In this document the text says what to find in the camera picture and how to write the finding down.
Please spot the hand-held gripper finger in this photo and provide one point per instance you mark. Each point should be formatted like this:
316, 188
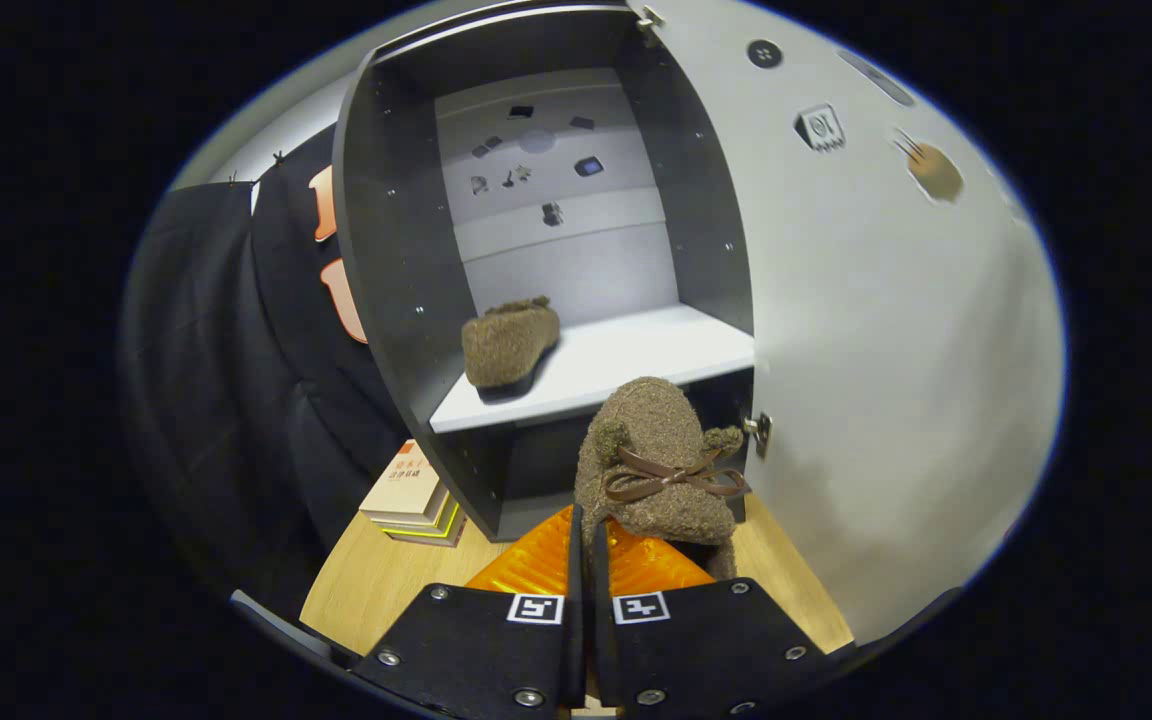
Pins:
576, 650
601, 650

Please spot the brown fuzzy shoe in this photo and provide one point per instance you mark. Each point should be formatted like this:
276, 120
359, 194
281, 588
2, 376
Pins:
506, 345
651, 430

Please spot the beige shoe cabinet door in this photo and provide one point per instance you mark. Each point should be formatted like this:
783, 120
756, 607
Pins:
886, 350

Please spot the dark gray shoe cabinet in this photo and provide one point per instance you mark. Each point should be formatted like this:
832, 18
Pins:
386, 250

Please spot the stack of books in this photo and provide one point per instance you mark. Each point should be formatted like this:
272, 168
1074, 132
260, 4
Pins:
406, 490

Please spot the black backdrop cloth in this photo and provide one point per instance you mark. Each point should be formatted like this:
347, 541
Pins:
216, 380

